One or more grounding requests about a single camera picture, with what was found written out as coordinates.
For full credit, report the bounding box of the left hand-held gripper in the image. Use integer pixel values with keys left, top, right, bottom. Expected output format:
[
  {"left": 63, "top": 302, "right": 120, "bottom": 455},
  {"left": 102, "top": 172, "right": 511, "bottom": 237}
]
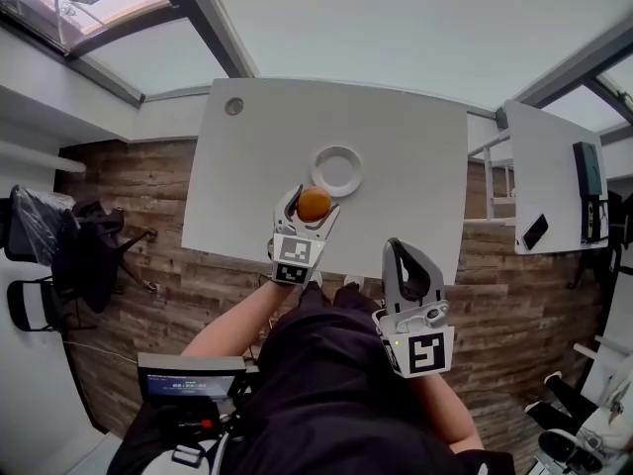
[{"left": 267, "top": 183, "right": 342, "bottom": 287}]

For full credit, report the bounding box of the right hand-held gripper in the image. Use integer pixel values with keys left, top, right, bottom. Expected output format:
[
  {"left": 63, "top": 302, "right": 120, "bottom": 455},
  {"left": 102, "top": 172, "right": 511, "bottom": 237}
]
[{"left": 371, "top": 237, "right": 456, "bottom": 380}]

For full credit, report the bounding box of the black screen device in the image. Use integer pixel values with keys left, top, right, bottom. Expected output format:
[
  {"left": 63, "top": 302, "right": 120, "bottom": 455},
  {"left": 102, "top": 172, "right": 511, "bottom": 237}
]
[{"left": 136, "top": 352, "right": 249, "bottom": 406}]

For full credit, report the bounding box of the white floor cable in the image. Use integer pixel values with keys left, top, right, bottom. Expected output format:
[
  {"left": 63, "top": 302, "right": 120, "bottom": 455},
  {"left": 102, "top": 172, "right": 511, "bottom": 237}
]
[{"left": 62, "top": 339, "right": 140, "bottom": 364}]

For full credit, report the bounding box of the person's right forearm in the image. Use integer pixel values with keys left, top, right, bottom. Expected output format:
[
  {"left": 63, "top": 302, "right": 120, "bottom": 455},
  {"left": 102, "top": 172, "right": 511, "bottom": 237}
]
[{"left": 405, "top": 371, "right": 487, "bottom": 457}]

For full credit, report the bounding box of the black office chair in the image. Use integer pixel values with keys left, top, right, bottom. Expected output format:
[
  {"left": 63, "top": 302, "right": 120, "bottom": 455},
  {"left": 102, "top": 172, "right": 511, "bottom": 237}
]
[{"left": 51, "top": 199, "right": 160, "bottom": 316}]

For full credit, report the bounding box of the black chair with plastic cover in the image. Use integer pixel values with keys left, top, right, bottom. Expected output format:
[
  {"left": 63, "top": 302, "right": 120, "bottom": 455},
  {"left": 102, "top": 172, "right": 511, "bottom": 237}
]
[{"left": 3, "top": 184, "right": 81, "bottom": 267}]

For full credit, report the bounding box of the round orange food bun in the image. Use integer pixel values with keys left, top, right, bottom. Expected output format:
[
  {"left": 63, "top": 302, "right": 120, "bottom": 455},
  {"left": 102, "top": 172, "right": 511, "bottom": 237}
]
[{"left": 296, "top": 186, "right": 331, "bottom": 224}]

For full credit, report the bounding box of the black smartphone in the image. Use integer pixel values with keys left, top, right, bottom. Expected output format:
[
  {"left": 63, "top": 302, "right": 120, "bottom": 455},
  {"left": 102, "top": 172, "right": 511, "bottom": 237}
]
[{"left": 520, "top": 213, "right": 551, "bottom": 252}]

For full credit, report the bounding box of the person's left forearm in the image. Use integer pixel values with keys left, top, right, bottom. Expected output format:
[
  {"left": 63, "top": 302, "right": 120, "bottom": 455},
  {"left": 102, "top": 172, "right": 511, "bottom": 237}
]
[{"left": 180, "top": 277, "right": 304, "bottom": 358}]

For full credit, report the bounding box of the person's black clothing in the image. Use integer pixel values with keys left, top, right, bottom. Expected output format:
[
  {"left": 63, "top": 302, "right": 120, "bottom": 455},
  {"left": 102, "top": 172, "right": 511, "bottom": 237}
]
[{"left": 106, "top": 280, "right": 516, "bottom": 475}]

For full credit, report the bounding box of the black folding chair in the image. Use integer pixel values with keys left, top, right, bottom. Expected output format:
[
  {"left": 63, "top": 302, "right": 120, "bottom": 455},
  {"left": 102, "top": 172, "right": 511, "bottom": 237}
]
[{"left": 6, "top": 276, "right": 70, "bottom": 334}]

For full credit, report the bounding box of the black and yellow device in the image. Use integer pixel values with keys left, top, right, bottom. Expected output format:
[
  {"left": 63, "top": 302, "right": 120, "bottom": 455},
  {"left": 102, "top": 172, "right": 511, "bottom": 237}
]
[{"left": 579, "top": 194, "right": 610, "bottom": 245}]

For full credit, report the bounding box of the dark green box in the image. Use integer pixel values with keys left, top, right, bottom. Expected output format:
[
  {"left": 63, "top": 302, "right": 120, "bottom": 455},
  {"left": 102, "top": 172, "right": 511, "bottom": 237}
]
[{"left": 572, "top": 141, "right": 606, "bottom": 198}]

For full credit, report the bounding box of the white metal table frame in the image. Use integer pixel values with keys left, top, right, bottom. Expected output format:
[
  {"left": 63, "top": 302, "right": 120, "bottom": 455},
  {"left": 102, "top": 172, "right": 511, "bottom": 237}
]
[{"left": 466, "top": 133, "right": 516, "bottom": 223}]

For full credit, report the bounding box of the black rig with red button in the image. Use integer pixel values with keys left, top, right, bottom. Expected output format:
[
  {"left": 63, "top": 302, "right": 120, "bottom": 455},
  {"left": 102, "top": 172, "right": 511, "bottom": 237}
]
[{"left": 167, "top": 402, "right": 248, "bottom": 447}]

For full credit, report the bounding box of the white side table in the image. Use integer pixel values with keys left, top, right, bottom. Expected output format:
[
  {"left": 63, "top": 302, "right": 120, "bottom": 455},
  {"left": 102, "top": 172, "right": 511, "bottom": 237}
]
[{"left": 502, "top": 98, "right": 610, "bottom": 257}]

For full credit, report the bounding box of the blue and white buckle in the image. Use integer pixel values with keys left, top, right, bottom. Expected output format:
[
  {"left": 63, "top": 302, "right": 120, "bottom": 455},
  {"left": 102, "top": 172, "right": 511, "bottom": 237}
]
[{"left": 171, "top": 444, "right": 208, "bottom": 467}]

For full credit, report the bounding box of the white round plate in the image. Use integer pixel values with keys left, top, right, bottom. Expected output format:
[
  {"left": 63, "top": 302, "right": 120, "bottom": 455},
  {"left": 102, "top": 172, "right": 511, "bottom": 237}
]
[{"left": 310, "top": 145, "right": 364, "bottom": 198}]

